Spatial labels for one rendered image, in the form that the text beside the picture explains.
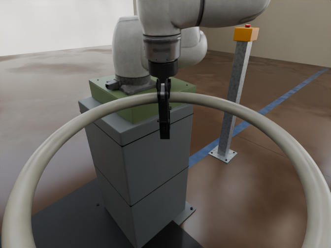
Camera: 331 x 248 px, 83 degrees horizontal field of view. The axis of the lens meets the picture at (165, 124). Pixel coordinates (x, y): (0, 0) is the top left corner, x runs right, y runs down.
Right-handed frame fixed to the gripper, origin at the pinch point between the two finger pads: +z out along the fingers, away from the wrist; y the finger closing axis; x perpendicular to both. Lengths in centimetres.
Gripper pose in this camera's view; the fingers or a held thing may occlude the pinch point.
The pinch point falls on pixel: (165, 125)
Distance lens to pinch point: 58.6
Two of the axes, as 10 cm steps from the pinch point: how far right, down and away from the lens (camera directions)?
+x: 10.0, 0.0, -0.5
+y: -0.4, 5.6, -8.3
